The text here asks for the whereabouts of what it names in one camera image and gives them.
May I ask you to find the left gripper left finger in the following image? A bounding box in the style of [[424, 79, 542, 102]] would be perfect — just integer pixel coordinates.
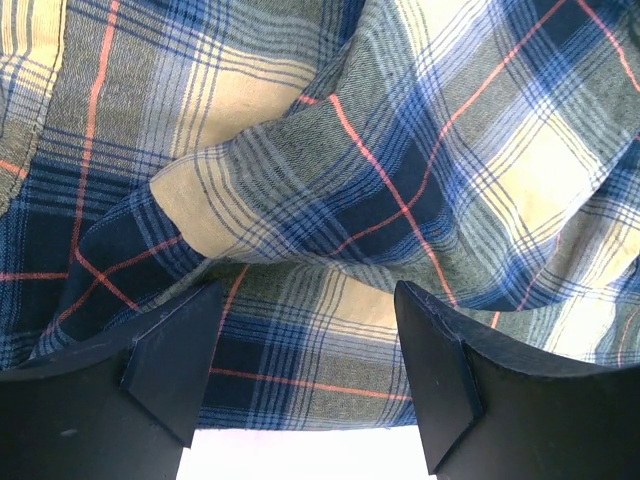
[[1, 283, 222, 479]]

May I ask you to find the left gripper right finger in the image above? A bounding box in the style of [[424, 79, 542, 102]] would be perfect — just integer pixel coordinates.
[[394, 282, 639, 479]]

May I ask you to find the yellow plaid long sleeve shirt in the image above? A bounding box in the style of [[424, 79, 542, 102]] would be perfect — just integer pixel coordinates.
[[1, 1, 639, 430]]

